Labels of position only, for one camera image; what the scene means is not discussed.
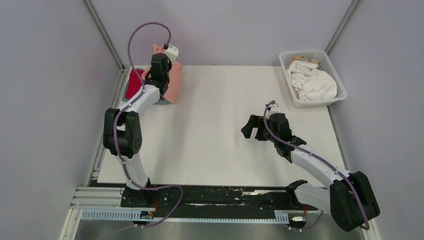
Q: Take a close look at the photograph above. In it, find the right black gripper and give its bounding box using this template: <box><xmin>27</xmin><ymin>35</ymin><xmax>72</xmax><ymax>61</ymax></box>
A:
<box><xmin>241</xmin><ymin>115</ymin><xmax>278</xmax><ymax>144</ymax></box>

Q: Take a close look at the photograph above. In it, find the salmon pink t shirt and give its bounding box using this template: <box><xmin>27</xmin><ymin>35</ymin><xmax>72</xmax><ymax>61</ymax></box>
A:
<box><xmin>163</xmin><ymin>60</ymin><xmax>184</xmax><ymax>104</ymax></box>

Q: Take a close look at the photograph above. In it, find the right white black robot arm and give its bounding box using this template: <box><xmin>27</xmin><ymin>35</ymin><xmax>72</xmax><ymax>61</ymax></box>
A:
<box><xmin>241</xmin><ymin>112</ymin><xmax>381</xmax><ymax>232</ymax></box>

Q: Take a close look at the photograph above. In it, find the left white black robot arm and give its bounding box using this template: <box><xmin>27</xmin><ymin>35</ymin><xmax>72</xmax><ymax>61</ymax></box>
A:
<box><xmin>103</xmin><ymin>53</ymin><xmax>172</xmax><ymax>207</ymax></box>

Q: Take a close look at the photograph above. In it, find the folded red t shirt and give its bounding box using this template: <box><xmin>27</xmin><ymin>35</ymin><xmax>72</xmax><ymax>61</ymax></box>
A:
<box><xmin>123</xmin><ymin>69</ymin><xmax>142</xmax><ymax>101</ymax></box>

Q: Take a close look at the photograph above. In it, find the crumpled white t shirt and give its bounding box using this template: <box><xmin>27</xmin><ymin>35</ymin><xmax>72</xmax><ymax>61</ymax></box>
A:
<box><xmin>287</xmin><ymin>60</ymin><xmax>337</xmax><ymax>101</ymax></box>

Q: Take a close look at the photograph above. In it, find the beige garment in basket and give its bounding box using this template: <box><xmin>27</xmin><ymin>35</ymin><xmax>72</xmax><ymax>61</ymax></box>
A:
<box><xmin>289</xmin><ymin>55</ymin><xmax>319</xmax><ymax>66</ymax></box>

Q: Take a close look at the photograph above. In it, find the white plastic laundry basket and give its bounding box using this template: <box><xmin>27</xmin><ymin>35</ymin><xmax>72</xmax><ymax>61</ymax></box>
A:
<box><xmin>278</xmin><ymin>49</ymin><xmax>348</xmax><ymax>108</ymax></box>

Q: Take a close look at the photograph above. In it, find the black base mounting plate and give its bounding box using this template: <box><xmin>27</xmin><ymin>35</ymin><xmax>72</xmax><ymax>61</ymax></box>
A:
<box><xmin>88</xmin><ymin>178</ymin><xmax>353</xmax><ymax>220</ymax></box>

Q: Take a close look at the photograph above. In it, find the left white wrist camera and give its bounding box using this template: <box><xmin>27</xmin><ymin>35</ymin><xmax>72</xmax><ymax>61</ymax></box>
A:
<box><xmin>163</xmin><ymin>45</ymin><xmax>179</xmax><ymax>62</ymax></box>

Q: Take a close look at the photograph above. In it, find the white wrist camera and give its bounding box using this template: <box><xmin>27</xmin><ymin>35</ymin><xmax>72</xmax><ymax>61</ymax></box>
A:
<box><xmin>163</xmin><ymin>45</ymin><xmax>179</xmax><ymax>62</ymax></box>
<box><xmin>266</xmin><ymin>103</ymin><xmax>281</xmax><ymax>119</ymax></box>

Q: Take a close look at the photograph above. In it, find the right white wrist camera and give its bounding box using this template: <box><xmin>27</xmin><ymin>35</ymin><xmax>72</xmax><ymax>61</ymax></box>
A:
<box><xmin>266</xmin><ymin>103</ymin><xmax>281</xmax><ymax>119</ymax></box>

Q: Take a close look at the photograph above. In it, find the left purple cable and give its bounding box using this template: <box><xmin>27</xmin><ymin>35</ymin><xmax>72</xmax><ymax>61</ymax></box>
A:
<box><xmin>112</xmin><ymin>21</ymin><xmax>184</xmax><ymax>229</ymax></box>

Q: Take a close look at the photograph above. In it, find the white slotted cable duct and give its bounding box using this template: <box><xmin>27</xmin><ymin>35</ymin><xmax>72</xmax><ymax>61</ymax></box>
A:
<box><xmin>80</xmin><ymin>209</ymin><xmax>290</xmax><ymax>225</ymax></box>

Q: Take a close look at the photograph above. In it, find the aluminium frame rail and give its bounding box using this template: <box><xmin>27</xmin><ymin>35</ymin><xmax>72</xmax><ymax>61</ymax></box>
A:
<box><xmin>67</xmin><ymin>187</ymin><xmax>380</xmax><ymax>240</ymax></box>

